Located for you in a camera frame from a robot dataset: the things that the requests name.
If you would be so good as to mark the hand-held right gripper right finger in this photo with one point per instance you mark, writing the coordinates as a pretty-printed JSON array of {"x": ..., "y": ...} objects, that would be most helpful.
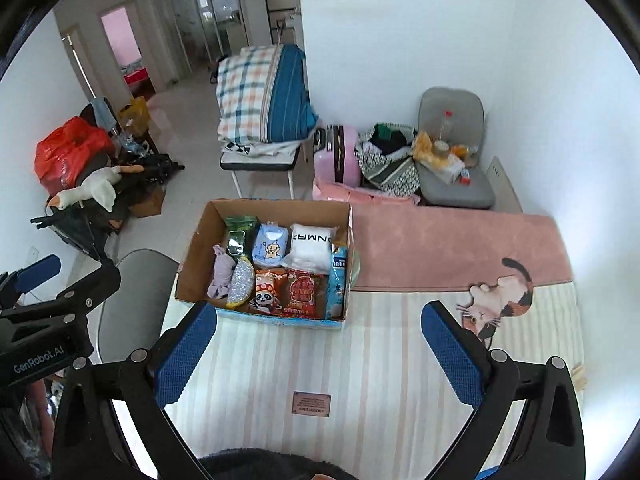
[{"x": 445, "y": 350}]

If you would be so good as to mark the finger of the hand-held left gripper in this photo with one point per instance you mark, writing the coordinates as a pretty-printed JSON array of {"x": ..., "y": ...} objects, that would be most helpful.
[
  {"x": 37, "y": 268},
  {"x": 90, "y": 295}
]

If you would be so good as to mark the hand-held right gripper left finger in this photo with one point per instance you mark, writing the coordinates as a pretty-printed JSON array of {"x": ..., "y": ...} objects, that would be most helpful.
[{"x": 182, "y": 355}]

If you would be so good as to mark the purple scrunchie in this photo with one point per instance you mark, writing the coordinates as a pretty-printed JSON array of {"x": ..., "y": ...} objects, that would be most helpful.
[{"x": 222, "y": 275}]

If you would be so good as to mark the silver yellow pouch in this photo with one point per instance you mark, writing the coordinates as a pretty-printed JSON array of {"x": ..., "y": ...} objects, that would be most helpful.
[{"x": 240, "y": 282}]

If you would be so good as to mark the orange panda snack packet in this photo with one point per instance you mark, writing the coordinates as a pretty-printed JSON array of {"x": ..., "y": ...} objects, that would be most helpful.
[{"x": 267, "y": 290}]

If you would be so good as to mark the cardboard box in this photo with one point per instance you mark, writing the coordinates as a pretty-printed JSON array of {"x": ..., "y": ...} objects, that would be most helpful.
[{"x": 200, "y": 245}]

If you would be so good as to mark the green wet wipes packet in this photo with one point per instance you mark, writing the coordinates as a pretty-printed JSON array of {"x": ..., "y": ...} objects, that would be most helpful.
[{"x": 239, "y": 240}]

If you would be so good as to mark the blue long snack packet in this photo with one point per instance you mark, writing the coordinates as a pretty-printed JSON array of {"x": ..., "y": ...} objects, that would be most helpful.
[{"x": 337, "y": 280}]

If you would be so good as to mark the red snack packet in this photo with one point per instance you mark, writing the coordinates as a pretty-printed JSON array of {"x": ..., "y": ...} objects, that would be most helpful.
[{"x": 302, "y": 292}]

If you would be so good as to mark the light blue tissue packet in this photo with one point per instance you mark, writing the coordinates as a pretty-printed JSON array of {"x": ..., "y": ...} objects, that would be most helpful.
[{"x": 270, "y": 247}]

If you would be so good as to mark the white soft packet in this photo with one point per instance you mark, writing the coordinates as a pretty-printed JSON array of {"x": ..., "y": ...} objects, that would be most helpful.
[{"x": 312, "y": 245}]

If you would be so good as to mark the grey plastic chair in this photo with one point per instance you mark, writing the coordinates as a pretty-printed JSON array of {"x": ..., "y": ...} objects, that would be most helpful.
[{"x": 135, "y": 300}]

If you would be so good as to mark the black folded stand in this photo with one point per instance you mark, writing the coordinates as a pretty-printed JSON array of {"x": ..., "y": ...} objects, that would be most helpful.
[{"x": 75, "y": 230}]

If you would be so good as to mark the white goose plush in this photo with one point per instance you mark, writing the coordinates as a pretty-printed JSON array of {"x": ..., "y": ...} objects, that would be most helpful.
[{"x": 95, "y": 187}]

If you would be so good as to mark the brown floor carton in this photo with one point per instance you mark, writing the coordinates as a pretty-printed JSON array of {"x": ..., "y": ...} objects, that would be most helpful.
[{"x": 147, "y": 202}]

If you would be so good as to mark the red plastic bag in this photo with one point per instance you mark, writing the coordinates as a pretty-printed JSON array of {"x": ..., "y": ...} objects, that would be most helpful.
[{"x": 65, "y": 152}]

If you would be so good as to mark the blue padded stool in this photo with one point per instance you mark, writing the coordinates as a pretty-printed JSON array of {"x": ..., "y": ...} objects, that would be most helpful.
[{"x": 487, "y": 473}]

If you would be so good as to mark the person's dark fleece clothing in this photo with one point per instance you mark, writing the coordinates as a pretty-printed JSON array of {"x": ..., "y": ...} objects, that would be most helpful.
[{"x": 265, "y": 465}]

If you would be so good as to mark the black equipment pile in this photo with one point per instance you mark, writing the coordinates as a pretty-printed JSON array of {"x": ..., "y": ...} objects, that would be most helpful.
[{"x": 145, "y": 167}]

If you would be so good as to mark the light blue cloth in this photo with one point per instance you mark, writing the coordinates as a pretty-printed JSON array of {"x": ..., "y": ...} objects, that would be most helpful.
[{"x": 105, "y": 112}]

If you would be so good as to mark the small red white box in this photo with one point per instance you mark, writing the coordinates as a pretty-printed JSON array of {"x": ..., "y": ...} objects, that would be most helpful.
[{"x": 466, "y": 177}]

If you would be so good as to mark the white leaning board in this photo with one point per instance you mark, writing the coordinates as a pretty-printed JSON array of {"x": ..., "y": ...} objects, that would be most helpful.
[{"x": 505, "y": 185}]

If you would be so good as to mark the pink folded cloth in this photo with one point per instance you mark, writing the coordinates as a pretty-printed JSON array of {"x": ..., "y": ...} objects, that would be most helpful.
[{"x": 360, "y": 193}]

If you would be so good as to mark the yellow shopping bag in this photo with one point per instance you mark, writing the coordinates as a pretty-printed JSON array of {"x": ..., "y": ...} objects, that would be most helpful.
[{"x": 132, "y": 115}]

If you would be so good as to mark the white tissue pack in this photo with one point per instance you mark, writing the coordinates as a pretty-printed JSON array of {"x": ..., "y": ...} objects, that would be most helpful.
[{"x": 447, "y": 167}]

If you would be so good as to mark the patterned tote bag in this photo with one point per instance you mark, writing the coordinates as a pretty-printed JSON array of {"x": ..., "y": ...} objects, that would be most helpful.
[{"x": 390, "y": 165}]

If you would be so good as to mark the orange wrapped food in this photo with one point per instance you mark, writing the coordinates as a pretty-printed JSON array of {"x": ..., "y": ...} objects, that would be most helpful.
[{"x": 462, "y": 150}]

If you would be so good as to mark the small round jar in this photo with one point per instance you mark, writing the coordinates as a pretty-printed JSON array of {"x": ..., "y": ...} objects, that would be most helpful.
[{"x": 441, "y": 147}]

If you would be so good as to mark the yellow plastic snack bag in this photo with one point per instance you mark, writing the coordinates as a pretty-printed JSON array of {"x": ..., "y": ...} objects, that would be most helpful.
[{"x": 425, "y": 147}]

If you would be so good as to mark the white metal leg bench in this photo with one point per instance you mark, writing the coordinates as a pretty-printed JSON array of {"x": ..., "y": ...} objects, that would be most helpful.
[{"x": 260, "y": 162}]

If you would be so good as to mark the red covered bed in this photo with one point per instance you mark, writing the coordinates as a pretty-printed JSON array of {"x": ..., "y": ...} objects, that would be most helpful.
[{"x": 135, "y": 74}]

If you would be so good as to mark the white black patterned cloth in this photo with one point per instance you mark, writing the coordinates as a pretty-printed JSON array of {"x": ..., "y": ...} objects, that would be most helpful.
[{"x": 255, "y": 147}]

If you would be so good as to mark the pink suitcase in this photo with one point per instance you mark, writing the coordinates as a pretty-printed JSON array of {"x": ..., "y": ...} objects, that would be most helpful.
[{"x": 337, "y": 155}]

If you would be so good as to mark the clear bottle red cap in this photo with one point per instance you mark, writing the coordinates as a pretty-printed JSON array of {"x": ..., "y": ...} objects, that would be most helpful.
[{"x": 445, "y": 125}]

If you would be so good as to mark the grey cushioned chair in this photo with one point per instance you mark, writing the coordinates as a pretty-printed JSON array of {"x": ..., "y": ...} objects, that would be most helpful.
[{"x": 450, "y": 105}]

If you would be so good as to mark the plaid folded quilt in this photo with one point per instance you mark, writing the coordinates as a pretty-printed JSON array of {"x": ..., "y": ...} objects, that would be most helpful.
[{"x": 245, "y": 95}]

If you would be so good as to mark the blue folded quilt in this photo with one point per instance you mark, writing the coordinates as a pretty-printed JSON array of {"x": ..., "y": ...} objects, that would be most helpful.
[{"x": 287, "y": 95}]

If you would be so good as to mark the glass sliding door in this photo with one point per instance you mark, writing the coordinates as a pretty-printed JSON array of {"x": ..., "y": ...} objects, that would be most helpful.
[{"x": 200, "y": 25}]

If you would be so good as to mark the black metal rack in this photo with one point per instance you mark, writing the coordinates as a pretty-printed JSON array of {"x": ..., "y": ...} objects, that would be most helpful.
[{"x": 280, "y": 10}]

